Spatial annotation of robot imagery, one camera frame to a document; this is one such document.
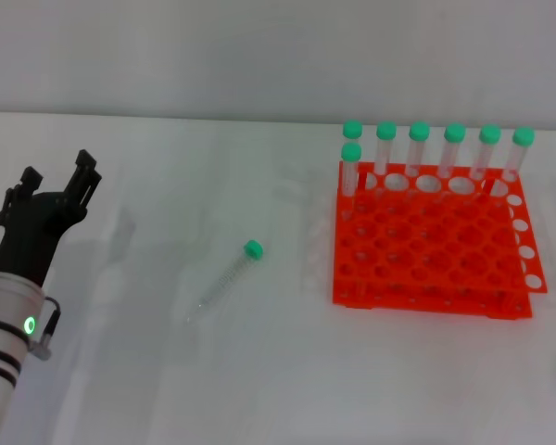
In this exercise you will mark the orange test tube rack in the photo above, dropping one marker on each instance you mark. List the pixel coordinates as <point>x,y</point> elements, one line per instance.
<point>421,241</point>

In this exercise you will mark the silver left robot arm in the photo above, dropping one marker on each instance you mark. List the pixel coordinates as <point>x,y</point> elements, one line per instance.
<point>0,347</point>

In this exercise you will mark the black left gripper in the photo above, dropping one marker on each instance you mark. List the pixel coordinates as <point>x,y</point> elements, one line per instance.
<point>32,232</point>

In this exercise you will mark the clear test tube green cap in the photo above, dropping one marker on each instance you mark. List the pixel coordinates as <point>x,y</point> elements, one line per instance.
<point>352,129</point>
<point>454,134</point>
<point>252,249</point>
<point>522,137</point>
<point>351,155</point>
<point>419,132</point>
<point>489,135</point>
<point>386,132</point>

